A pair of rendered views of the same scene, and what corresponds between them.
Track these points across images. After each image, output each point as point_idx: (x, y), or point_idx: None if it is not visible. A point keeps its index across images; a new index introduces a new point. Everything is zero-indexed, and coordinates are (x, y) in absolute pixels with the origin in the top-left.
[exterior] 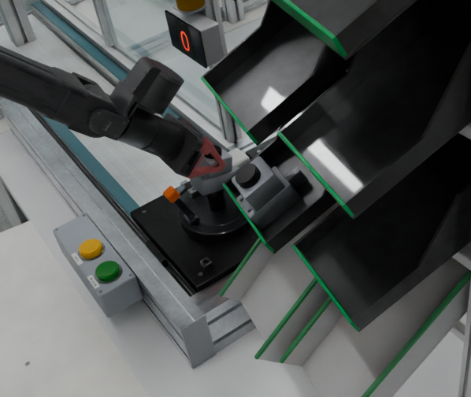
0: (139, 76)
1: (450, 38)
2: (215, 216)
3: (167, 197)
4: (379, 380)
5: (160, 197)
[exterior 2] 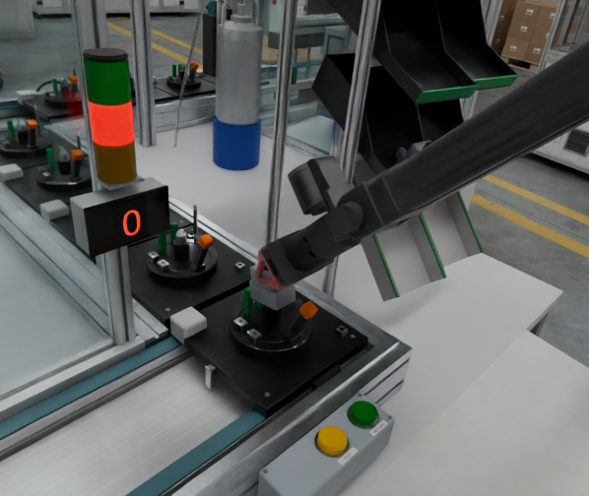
0: (335, 168)
1: None
2: (286, 322)
3: (317, 309)
4: (465, 207)
5: (239, 383)
